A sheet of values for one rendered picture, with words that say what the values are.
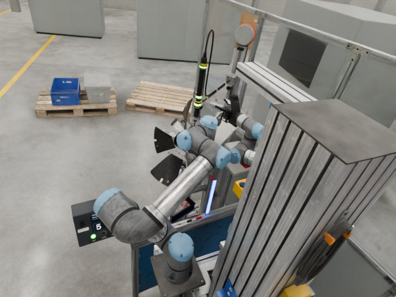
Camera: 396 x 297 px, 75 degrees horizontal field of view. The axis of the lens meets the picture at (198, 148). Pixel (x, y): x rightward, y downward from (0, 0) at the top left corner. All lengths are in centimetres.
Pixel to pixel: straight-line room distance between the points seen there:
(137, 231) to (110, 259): 182
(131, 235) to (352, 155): 66
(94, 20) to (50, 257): 705
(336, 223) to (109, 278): 213
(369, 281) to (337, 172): 153
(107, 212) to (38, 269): 191
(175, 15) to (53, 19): 359
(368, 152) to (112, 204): 74
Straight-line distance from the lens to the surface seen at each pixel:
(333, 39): 183
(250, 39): 219
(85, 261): 272
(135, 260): 194
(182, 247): 124
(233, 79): 218
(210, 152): 93
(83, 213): 139
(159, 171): 197
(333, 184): 61
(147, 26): 707
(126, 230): 88
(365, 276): 208
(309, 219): 68
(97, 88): 451
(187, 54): 735
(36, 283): 273
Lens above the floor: 231
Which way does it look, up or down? 36 degrees down
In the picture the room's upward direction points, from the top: 10 degrees clockwise
